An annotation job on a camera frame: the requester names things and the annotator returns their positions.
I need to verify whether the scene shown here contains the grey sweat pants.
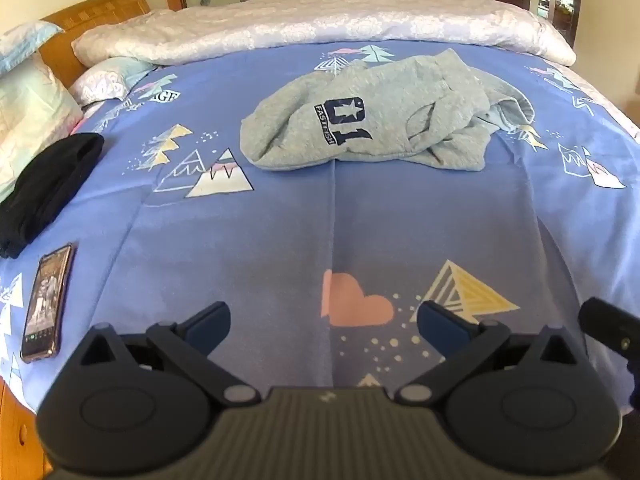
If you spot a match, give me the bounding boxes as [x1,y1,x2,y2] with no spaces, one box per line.
[240,49,535,171]

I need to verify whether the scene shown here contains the smartphone in clear case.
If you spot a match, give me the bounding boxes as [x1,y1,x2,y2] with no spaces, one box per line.
[20,243,76,363]

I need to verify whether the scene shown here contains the blue patterned bed sheet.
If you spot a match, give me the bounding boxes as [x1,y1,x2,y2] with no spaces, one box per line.
[1,41,639,408]

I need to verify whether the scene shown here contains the black folded garment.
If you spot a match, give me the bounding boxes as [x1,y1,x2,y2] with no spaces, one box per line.
[1,132,104,259]

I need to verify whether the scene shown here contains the floral pastel pillow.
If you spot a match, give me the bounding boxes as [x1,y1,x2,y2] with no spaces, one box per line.
[0,54,82,197]

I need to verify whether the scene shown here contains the small white blue pillow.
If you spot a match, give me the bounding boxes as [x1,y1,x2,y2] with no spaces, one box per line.
[70,58,155,106]

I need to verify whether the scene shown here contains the white lilac quilt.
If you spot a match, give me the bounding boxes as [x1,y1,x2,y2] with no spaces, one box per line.
[72,0,576,67]

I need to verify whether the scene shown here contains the light blue pillow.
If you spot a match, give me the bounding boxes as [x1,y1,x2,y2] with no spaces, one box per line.
[0,21,63,76]

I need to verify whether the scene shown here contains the wooden headboard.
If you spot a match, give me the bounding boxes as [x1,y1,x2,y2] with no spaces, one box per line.
[39,0,150,88]

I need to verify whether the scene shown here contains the wooden bed frame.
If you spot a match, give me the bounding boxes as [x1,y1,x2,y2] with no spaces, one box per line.
[1,382,49,480]

